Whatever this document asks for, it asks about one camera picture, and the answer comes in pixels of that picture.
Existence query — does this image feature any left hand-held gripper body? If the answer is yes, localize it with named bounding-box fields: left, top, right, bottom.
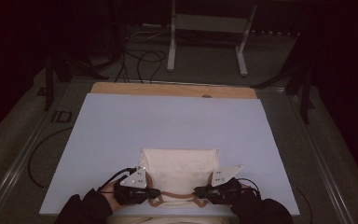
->
left=114, top=166, right=152, bottom=206

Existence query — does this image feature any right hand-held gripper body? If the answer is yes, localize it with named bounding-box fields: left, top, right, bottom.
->
left=204, top=164, right=243, bottom=205

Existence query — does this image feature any cream baby bodysuit brown trim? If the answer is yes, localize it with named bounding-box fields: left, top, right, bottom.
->
left=138, top=147, right=220, bottom=209

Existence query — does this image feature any person's left hand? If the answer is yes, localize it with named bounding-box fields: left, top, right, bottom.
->
left=101, top=181, right=125, bottom=213

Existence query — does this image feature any person's right hand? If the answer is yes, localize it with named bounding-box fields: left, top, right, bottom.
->
left=241, top=184, right=257, bottom=199

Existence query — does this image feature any light blue table mat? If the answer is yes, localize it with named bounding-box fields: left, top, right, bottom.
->
left=39, top=92, right=300, bottom=217

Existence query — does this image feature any black metal stand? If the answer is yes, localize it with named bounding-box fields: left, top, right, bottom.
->
left=251, top=34, right=315, bottom=125
left=36, top=46, right=110, bottom=112

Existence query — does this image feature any white metal stand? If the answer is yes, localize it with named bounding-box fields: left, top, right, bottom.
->
left=166, top=0, right=258, bottom=77

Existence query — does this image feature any left hand-held gripper black cable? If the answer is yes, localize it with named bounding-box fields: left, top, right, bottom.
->
left=97, top=167, right=138, bottom=194

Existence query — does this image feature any hand-held gripper black cable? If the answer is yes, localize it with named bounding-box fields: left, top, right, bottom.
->
left=97, top=167, right=138, bottom=194
left=237, top=177, right=262, bottom=200

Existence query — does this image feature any right hand-held gripper black cable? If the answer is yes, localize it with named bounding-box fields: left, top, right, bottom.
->
left=237, top=177, right=262, bottom=200

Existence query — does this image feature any thin black floor cable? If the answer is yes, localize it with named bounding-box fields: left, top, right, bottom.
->
left=293, top=186, right=313, bottom=224

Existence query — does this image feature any metal floor rail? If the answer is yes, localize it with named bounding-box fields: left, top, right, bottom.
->
left=257, top=87, right=355, bottom=224
left=0, top=78, right=76, bottom=224

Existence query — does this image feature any long black floor cable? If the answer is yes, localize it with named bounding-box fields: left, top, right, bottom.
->
left=27, top=126, right=74, bottom=189

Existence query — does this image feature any black looped floor cable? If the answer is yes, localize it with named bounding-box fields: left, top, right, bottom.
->
left=135, top=50, right=168, bottom=84

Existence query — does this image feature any white floor cable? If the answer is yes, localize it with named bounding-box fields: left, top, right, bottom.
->
left=125, top=26, right=172, bottom=43

